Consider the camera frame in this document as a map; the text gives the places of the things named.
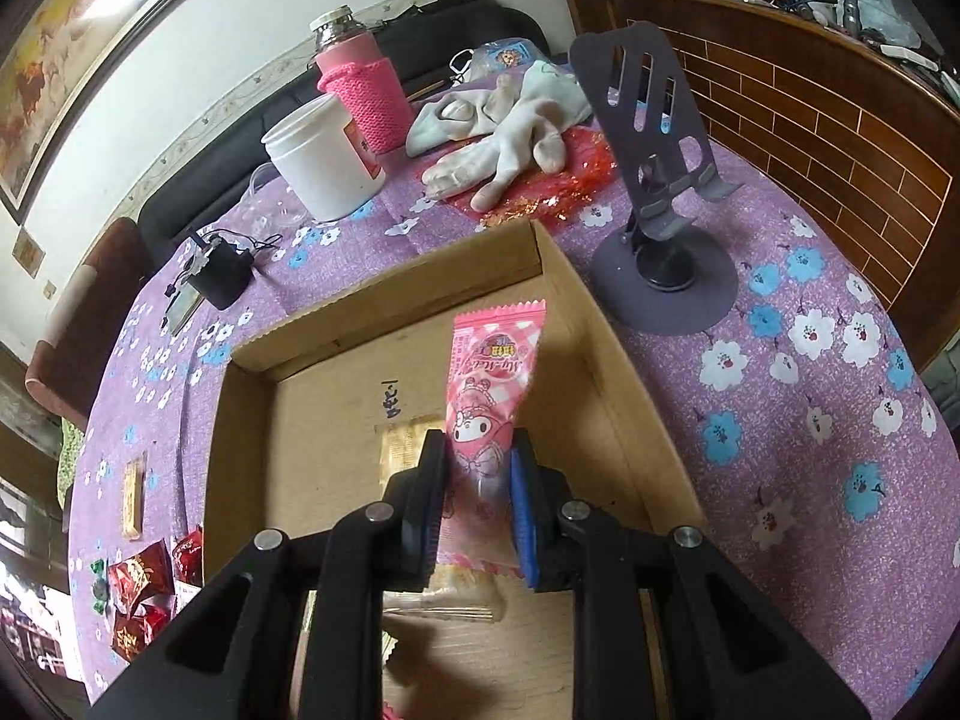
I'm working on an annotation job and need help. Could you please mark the blue printed packet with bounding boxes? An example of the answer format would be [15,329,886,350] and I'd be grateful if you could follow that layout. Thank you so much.
[450,37,552,83]

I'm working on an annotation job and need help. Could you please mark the clear plastic container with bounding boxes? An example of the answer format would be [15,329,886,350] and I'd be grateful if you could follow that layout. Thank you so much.
[238,163,312,237]

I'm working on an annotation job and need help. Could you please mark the clear plastic wrapper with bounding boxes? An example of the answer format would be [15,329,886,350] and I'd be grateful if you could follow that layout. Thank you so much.
[382,566,505,625]

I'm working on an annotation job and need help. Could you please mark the cardboard box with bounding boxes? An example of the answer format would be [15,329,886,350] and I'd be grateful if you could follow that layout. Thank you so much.
[202,219,710,720]

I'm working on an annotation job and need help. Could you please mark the golden snack bar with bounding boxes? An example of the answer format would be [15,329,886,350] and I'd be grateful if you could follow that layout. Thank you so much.
[122,457,147,541]

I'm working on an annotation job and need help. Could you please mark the grey phone stand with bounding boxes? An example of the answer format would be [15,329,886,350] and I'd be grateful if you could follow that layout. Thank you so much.
[568,21,740,335]

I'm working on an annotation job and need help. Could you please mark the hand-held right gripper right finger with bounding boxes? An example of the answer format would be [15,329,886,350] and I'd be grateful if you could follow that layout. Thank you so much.
[508,441,875,720]

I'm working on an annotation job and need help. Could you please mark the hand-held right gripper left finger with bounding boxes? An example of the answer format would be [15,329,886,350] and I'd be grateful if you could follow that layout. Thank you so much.
[86,429,451,720]

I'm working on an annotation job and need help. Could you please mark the pink knit-sleeved thermos bottle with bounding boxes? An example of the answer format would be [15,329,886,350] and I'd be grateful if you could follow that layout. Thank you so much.
[310,6,416,155]

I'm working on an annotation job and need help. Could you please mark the black sofa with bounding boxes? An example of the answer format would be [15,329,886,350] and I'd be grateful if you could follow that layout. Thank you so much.
[137,0,552,271]

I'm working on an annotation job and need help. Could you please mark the white plastic jar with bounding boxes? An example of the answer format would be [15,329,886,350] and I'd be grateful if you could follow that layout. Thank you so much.
[260,94,387,222]

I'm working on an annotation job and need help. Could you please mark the white cotton glove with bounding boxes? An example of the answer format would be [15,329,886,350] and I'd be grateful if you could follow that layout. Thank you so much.
[407,60,595,158]
[421,109,575,212]

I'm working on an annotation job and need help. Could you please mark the green patterned cloth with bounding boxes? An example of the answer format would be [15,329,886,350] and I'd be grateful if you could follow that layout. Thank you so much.
[56,420,87,507]

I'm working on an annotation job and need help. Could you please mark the framed horse painting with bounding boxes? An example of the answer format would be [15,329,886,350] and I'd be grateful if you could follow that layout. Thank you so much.
[0,0,230,224]

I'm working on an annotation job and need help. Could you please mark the beige snack packet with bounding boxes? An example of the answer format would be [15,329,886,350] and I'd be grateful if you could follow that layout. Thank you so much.
[375,414,443,488]

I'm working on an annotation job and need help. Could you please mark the brown chair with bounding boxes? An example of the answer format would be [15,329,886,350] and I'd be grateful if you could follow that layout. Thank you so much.
[25,217,155,432]

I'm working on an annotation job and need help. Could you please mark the pink cartoon snack packet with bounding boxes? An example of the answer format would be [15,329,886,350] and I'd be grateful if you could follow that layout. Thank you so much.
[433,298,548,578]

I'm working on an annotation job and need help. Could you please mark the red glitter plastic bag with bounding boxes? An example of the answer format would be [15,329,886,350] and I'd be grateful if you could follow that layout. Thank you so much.
[409,124,627,230]

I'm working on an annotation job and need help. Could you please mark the wooden brick-pattern counter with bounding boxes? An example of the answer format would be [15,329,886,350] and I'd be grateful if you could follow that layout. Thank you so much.
[547,0,960,361]

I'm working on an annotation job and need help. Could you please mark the black bag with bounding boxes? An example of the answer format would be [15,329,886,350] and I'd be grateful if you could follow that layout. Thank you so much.
[371,0,492,38]

